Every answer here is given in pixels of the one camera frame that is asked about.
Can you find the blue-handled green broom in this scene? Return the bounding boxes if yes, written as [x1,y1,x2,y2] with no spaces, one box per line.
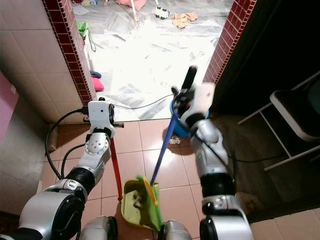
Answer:
[135,64,199,231]

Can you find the yellow-green dustpan red handle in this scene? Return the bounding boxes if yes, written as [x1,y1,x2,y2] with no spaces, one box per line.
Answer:
[109,137,162,231]

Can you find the pink slipper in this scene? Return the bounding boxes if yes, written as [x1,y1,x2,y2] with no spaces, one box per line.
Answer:
[89,70,105,93]

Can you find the crumpled white paper scrap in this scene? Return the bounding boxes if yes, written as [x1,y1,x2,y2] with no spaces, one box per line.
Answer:
[168,135,182,146]

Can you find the green hanging item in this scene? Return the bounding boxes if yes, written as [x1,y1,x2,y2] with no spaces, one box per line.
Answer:
[76,20,97,52]

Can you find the orange crumpled cloth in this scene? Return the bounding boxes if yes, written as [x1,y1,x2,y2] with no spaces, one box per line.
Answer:
[170,12,200,30]

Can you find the white stand legs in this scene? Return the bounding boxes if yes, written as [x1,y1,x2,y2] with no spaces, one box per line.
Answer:
[129,0,139,22]

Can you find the pink foam panel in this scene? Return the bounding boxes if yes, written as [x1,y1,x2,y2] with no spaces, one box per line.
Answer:
[0,72,14,114]

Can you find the pink pillow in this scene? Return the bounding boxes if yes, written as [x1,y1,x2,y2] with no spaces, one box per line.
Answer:
[115,0,149,11]

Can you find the silver left robot leg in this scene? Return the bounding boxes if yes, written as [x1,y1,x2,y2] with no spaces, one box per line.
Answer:
[79,215,119,240]

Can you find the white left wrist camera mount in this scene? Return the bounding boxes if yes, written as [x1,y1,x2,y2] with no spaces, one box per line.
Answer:
[87,99,115,132]

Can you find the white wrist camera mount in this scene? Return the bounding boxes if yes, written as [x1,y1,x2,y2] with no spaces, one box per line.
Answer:
[87,99,115,132]
[180,82,217,119]

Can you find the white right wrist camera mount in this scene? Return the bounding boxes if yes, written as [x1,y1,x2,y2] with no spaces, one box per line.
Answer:
[180,82,217,119]

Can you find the black floor cable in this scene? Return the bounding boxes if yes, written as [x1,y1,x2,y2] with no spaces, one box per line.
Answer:
[112,102,174,111]

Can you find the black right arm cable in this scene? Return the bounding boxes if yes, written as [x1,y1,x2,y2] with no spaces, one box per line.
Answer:
[205,135,236,176]

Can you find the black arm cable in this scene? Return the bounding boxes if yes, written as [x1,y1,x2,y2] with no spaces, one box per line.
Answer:
[205,135,236,176]
[44,108,90,180]

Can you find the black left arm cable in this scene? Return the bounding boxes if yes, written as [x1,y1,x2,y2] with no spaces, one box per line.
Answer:
[44,108,90,180]

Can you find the thin black cable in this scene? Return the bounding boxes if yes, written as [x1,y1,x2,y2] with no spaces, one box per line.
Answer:
[222,144,294,164]

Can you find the white metal frame chair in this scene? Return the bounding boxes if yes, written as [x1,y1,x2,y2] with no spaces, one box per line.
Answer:
[237,69,320,172]

